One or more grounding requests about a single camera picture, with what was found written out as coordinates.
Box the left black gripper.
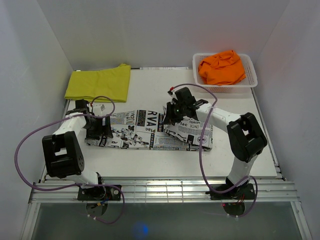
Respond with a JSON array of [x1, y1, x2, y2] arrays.
[[83, 115, 113, 140]]

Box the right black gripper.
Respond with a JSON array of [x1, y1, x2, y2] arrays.
[[163, 101, 186, 125]]

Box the newspaper print trousers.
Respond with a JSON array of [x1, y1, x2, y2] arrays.
[[84, 109, 214, 151]]

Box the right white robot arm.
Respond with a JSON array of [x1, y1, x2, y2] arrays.
[[163, 83, 268, 199]]

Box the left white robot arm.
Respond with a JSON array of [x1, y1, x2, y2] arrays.
[[42, 99, 113, 200]]

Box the folded yellow-green trousers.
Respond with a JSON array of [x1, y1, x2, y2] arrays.
[[64, 63, 131, 103]]

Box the orange trousers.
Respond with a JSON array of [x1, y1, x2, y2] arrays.
[[198, 50, 246, 86]]

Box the white plastic basket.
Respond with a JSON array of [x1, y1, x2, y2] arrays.
[[192, 52, 258, 93]]

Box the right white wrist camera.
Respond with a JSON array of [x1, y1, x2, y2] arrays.
[[168, 87, 178, 105]]

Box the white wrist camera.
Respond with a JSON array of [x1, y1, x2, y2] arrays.
[[91, 104, 106, 117], [168, 87, 178, 105]]

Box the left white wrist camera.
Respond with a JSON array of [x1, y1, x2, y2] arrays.
[[91, 104, 106, 117]]

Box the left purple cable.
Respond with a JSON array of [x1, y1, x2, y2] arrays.
[[14, 95, 126, 225]]

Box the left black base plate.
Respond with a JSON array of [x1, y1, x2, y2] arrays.
[[77, 186, 121, 202]]

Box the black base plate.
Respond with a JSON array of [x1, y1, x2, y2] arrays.
[[203, 183, 258, 201], [77, 186, 121, 202]]

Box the aluminium rail frame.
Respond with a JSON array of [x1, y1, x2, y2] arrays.
[[20, 89, 313, 240]]

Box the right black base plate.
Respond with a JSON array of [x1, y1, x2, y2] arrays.
[[203, 183, 258, 201]]

